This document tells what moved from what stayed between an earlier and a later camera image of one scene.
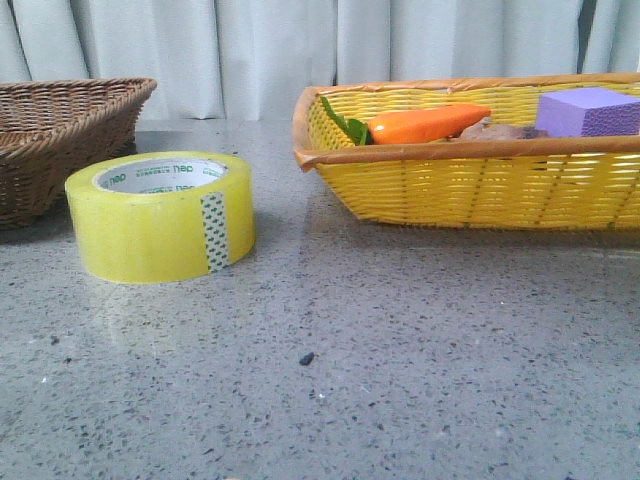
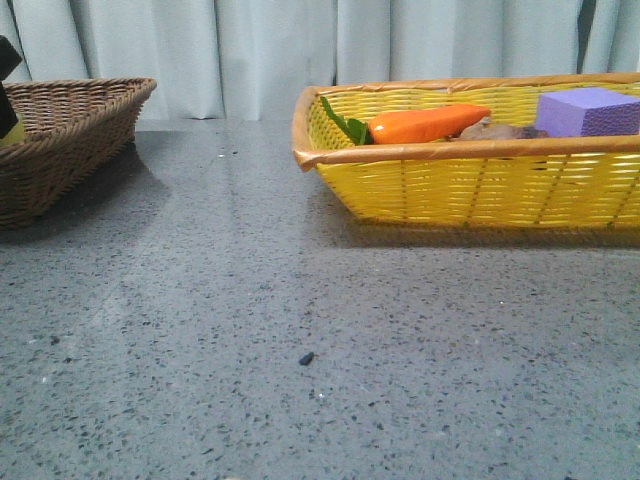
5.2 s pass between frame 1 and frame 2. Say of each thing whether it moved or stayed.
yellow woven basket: stayed
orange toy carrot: stayed
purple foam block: stayed
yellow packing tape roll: moved
